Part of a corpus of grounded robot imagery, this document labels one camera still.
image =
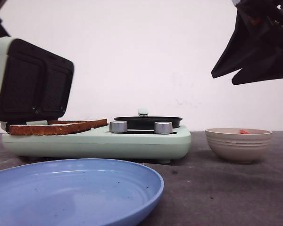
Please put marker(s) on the mint green hinged lid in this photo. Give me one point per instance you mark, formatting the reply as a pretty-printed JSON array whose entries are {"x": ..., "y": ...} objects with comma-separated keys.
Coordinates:
[{"x": 34, "y": 83}]

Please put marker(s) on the black frying pan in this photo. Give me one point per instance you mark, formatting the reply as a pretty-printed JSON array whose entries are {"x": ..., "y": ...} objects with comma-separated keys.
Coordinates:
[{"x": 146, "y": 122}]

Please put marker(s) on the mint green breakfast maker base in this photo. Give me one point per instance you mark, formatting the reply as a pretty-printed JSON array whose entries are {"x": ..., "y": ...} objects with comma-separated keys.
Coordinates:
[{"x": 101, "y": 143}]

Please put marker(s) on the silver control knob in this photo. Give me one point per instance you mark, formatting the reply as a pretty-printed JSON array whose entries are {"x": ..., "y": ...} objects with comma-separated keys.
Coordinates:
[
  {"x": 118, "y": 127},
  {"x": 163, "y": 127}
]

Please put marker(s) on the right silver control knob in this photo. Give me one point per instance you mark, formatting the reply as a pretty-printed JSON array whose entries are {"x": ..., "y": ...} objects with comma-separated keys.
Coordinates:
[{"x": 163, "y": 127}]

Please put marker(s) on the bread slice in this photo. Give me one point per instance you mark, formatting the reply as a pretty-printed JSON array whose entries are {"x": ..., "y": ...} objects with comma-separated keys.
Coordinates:
[
  {"x": 55, "y": 129},
  {"x": 90, "y": 123}
]

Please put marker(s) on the beige ribbed bowl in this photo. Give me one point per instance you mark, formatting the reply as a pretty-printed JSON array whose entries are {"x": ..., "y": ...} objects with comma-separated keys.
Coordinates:
[{"x": 229, "y": 144}]

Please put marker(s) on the blue plate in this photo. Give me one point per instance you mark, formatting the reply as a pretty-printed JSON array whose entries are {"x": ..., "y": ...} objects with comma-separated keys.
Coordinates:
[{"x": 78, "y": 192}]

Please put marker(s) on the pink cooked shrimp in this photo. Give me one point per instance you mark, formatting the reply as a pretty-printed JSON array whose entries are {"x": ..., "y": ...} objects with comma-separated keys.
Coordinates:
[{"x": 242, "y": 131}]

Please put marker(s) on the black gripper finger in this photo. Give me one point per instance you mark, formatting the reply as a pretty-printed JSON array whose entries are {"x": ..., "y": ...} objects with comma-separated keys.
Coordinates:
[
  {"x": 241, "y": 50},
  {"x": 270, "y": 68}
]

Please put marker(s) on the left silver control knob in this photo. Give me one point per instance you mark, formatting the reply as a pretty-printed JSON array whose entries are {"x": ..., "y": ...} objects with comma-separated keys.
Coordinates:
[{"x": 118, "y": 127}]

